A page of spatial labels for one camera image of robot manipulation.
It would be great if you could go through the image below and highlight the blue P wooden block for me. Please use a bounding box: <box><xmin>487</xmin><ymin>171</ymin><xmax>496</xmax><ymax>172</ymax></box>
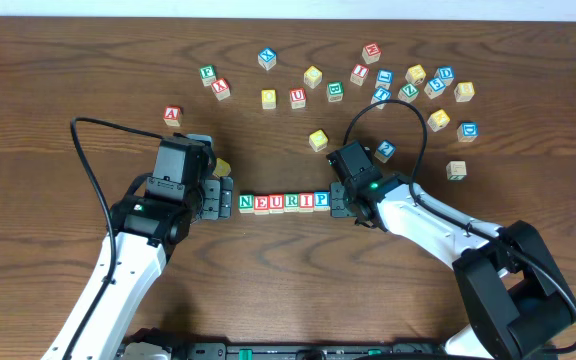
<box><xmin>314</xmin><ymin>191</ymin><xmax>330</xmax><ymax>211</ymax></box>

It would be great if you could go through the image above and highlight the red i block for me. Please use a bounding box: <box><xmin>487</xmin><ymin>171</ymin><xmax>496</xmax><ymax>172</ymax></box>
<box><xmin>350</xmin><ymin>64</ymin><xmax>369</xmax><ymax>86</ymax></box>
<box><xmin>298</xmin><ymin>192</ymin><xmax>314</xmax><ymax>212</ymax></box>

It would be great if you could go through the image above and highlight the green R wooden block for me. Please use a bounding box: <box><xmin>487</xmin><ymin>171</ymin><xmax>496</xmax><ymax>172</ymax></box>
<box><xmin>284</xmin><ymin>193</ymin><xmax>300</xmax><ymax>212</ymax></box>

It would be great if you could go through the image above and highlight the green N wooden block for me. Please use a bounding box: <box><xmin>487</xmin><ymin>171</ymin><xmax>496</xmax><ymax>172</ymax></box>
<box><xmin>238</xmin><ymin>194</ymin><xmax>254</xmax><ymax>214</ymax></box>

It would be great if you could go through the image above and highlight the red u block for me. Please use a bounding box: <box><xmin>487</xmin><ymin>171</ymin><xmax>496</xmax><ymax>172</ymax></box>
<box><xmin>268</xmin><ymin>194</ymin><xmax>285</xmax><ymax>214</ymax></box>
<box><xmin>289</xmin><ymin>88</ymin><xmax>307</xmax><ymax>109</ymax></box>

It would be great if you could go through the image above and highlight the red E wooden block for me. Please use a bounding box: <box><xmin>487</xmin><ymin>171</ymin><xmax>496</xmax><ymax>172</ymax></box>
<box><xmin>253</xmin><ymin>195</ymin><xmax>269</xmax><ymax>215</ymax></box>

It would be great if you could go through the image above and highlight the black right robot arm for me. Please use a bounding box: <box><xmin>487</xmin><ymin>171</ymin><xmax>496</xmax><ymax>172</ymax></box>
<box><xmin>327</xmin><ymin>141</ymin><xmax>576</xmax><ymax>359</ymax></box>

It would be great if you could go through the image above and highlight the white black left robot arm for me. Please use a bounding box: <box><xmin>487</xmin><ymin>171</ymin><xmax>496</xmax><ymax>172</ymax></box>
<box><xmin>44</xmin><ymin>134</ymin><xmax>233</xmax><ymax>359</ymax></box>

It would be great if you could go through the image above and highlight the blue 2 wooden block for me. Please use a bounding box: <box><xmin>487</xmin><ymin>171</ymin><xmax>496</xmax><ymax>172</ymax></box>
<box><xmin>374</xmin><ymin>140</ymin><xmax>396</xmax><ymax>163</ymax></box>

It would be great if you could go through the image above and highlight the yellow 2 wooden block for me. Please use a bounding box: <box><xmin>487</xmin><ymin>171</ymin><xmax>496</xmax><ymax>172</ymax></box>
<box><xmin>213</xmin><ymin>158</ymin><xmax>231</xmax><ymax>178</ymax></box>

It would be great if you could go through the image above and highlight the yellow block lower middle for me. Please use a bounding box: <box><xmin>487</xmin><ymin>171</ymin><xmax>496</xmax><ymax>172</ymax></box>
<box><xmin>308</xmin><ymin>129</ymin><xmax>329</xmax><ymax>152</ymax></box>

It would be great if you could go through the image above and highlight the red A wooden block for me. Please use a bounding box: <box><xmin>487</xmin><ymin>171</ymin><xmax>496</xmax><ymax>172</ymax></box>
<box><xmin>163</xmin><ymin>106</ymin><xmax>183</xmax><ymax>127</ymax></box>

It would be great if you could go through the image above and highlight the blue T wooden block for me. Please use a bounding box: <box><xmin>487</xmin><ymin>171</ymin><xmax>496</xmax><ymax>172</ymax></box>
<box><xmin>371</xmin><ymin>86</ymin><xmax>392</xmax><ymax>104</ymax></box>

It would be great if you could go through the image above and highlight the green B wooden block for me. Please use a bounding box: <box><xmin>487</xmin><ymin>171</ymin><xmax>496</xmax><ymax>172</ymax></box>
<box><xmin>326</xmin><ymin>81</ymin><xmax>344</xmax><ymax>102</ymax></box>

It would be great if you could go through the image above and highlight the green Z wooden block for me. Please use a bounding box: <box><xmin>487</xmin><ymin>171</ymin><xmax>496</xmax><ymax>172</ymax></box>
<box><xmin>398</xmin><ymin>83</ymin><xmax>419</xmax><ymax>103</ymax></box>

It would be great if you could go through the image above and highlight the red X wooden block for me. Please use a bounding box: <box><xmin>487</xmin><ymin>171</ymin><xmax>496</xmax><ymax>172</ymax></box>
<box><xmin>210</xmin><ymin>78</ymin><xmax>231</xmax><ymax>101</ymax></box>

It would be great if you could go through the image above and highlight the blue L wooden block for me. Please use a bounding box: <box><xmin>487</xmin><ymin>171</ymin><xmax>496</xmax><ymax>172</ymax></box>
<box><xmin>375</xmin><ymin>69</ymin><xmax>394</xmax><ymax>90</ymax></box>

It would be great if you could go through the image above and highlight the yellow block with picture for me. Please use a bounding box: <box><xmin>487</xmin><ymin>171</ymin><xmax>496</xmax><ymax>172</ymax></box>
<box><xmin>427</xmin><ymin>109</ymin><xmax>450</xmax><ymax>132</ymax></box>

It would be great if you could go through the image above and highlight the yellow block upper middle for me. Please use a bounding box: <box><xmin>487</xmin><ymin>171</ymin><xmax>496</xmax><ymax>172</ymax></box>
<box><xmin>303</xmin><ymin>65</ymin><xmax>323</xmax><ymax>89</ymax></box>

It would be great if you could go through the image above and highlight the green F wooden block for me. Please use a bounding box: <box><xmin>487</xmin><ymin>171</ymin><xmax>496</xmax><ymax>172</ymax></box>
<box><xmin>199</xmin><ymin>65</ymin><xmax>217</xmax><ymax>87</ymax></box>

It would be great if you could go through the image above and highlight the green 7 wooden block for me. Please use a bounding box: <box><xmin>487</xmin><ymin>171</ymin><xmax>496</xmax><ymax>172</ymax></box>
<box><xmin>446</xmin><ymin>161</ymin><xmax>467</xmax><ymax>181</ymax></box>

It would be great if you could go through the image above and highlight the yellow O wooden block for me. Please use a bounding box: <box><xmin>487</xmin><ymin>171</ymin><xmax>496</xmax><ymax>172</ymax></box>
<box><xmin>261</xmin><ymin>89</ymin><xmax>277</xmax><ymax>110</ymax></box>

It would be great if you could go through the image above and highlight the yellow block near Z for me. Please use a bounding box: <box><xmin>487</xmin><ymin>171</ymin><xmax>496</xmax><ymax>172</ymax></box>
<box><xmin>405</xmin><ymin>64</ymin><xmax>426</xmax><ymax>86</ymax></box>

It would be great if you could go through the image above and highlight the blue 5 wooden block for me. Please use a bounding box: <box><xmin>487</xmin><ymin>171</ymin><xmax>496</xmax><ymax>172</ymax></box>
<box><xmin>424</xmin><ymin>77</ymin><xmax>446</xmax><ymax>99</ymax></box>

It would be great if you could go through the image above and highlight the red H wooden block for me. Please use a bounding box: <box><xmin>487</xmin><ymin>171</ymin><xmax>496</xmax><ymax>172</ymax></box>
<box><xmin>362</xmin><ymin>42</ymin><xmax>382</xmax><ymax>64</ymax></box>

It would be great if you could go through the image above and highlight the blue D block near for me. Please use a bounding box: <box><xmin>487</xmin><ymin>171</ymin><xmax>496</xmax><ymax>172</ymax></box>
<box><xmin>457</xmin><ymin>122</ymin><xmax>479</xmax><ymax>142</ymax></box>

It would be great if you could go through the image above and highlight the blue d block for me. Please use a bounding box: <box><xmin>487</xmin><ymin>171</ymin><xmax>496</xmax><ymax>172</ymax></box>
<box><xmin>457</xmin><ymin>122</ymin><xmax>479</xmax><ymax>142</ymax></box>
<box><xmin>434</xmin><ymin>66</ymin><xmax>455</xmax><ymax>86</ymax></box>

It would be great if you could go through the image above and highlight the blue D block far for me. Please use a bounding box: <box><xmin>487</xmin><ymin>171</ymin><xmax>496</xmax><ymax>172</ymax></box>
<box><xmin>434</xmin><ymin>66</ymin><xmax>455</xmax><ymax>86</ymax></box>

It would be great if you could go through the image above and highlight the yellow 8 wooden block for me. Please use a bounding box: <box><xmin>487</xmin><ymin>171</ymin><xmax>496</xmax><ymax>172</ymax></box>
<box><xmin>454</xmin><ymin>82</ymin><xmax>476</xmax><ymax>103</ymax></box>

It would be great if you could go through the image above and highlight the blue X wooden block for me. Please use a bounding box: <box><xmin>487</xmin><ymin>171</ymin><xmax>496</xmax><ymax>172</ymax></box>
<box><xmin>258</xmin><ymin>47</ymin><xmax>277</xmax><ymax>71</ymax></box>

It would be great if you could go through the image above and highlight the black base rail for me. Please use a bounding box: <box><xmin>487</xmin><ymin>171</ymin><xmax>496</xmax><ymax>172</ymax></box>
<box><xmin>122</xmin><ymin>341</ymin><xmax>559</xmax><ymax>360</ymax></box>

